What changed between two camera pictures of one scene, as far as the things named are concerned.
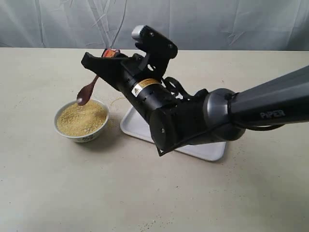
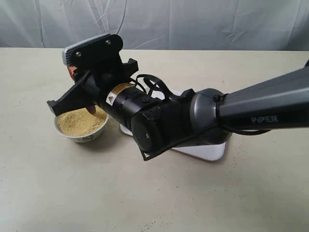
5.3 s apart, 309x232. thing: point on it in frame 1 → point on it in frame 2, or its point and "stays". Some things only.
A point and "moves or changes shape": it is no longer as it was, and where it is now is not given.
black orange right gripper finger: (110, 53) → (71, 69)
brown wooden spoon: (85, 93) moves or changes shape
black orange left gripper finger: (113, 70) → (86, 94)
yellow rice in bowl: (76, 120) stays
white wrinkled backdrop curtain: (279, 25) stays
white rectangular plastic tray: (133, 123) stays
